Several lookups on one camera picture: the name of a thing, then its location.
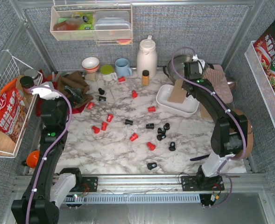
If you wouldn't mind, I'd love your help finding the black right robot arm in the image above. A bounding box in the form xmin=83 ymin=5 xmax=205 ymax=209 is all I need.
xmin=183 ymin=61 xmax=248 ymax=189

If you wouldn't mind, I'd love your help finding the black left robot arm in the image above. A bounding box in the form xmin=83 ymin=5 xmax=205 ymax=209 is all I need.
xmin=11 ymin=97 xmax=82 ymax=224

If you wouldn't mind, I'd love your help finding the white wire basket left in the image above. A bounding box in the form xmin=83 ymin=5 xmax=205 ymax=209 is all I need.
xmin=0 ymin=49 xmax=37 ymax=158

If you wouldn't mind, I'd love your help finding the red capsule pair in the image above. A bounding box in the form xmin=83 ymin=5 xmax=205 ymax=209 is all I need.
xmin=92 ymin=126 xmax=100 ymax=134
xmin=101 ymin=122 xmax=108 ymax=131

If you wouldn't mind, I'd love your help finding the silver lidded jar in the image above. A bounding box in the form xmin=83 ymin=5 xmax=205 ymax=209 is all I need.
xmin=24 ymin=69 xmax=40 ymax=85

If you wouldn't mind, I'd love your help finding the dark lidded sauce jar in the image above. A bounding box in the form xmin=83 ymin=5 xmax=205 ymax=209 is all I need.
xmin=20 ymin=76 xmax=35 ymax=94

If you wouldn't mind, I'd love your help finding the pink silicone mould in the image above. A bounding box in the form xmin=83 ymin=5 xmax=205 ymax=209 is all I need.
xmin=213 ymin=64 xmax=233 ymax=104

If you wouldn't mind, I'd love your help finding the red capsule by cloth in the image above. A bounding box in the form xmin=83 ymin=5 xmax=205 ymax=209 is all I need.
xmin=86 ymin=102 xmax=95 ymax=110

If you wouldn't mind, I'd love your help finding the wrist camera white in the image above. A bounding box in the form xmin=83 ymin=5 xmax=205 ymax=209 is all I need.
xmin=192 ymin=55 xmax=206 ymax=72
xmin=30 ymin=82 xmax=62 ymax=100

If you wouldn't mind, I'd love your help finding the black capsule cluster top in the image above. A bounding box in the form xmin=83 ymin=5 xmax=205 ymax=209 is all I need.
xmin=163 ymin=123 xmax=170 ymax=131

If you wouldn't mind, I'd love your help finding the pink striped towel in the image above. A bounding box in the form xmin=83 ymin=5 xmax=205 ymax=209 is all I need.
xmin=202 ymin=68 xmax=225 ymax=87

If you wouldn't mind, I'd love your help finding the blue mug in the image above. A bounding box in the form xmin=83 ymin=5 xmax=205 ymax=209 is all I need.
xmin=115 ymin=58 xmax=133 ymax=77

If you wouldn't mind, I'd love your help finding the steel pot with glass lid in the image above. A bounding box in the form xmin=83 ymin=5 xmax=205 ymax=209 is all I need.
xmin=163 ymin=55 xmax=212 ymax=86

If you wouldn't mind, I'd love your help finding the black capsule upright top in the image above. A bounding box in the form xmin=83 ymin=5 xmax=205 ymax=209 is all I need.
xmin=98 ymin=88 xmax=105 ymax=95

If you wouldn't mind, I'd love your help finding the white striped bowl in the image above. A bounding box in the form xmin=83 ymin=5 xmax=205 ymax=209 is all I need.
xmin=81 ymin=57 xmax=99 ymax=72

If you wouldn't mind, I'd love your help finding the black capsule top lying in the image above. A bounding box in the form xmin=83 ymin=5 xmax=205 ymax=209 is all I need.
xmin=98 ymin=96 xmax=106 ymax=102

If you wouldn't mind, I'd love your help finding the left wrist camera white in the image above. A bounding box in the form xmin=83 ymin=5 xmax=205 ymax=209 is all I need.
xmin=30 ymin=82 xmax=62 ymax=100

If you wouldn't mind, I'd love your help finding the small beige pepper jar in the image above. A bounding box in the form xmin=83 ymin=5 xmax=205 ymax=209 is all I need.
xmin=85 ymin=72 xmax=99 ymax=82

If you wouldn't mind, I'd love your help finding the orange spice bottle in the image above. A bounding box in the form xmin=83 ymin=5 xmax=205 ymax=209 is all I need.
xmin=141 ymin=70 xmax=149 ymax=86

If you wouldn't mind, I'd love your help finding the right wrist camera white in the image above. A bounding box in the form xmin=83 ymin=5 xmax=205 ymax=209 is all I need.
xmin=192 ymin=55 xmax=206 ymax=72

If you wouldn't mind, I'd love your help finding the orange ball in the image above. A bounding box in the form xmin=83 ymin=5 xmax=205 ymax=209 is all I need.
xmin=26 ymin=150 xmax=40 ymax=168

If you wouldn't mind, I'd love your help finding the white plastic storage basket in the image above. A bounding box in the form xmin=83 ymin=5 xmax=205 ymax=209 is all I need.
xmin=156 ymin=84 xmax=199 ymax=118

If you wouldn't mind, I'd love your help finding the tan cardboard sheet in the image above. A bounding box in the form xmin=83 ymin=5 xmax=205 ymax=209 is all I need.
xmin=167 ymin=79 xmax=187 ymax=104

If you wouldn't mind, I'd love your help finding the white thermos jug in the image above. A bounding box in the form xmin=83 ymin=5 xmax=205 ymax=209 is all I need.
xmin=136 ymin=35 xmax=158 ymax=79

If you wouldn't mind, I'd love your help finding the brown cloth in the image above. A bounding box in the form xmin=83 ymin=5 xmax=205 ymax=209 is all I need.
xmin=56 ymin=70 xmax=94 ymax=108

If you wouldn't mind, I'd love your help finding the red snack bag left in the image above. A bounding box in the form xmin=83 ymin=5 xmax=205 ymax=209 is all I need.
xmin=0 ymin=78 xmax=27 ymax=143

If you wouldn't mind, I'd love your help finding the green lidded white cup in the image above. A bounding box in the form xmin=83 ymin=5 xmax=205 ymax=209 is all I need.
xmin=100 ymin=64 xmax=118 ymax=82

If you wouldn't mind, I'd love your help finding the black capsule cluster middle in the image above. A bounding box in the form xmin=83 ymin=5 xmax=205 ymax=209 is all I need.
xmin=157 ymin=127 xmax=166 ymax=134

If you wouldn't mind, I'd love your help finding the steel ladle bowl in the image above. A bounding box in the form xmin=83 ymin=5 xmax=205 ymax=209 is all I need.
xmin=226 ymin=77 xmax=237 ymax=91

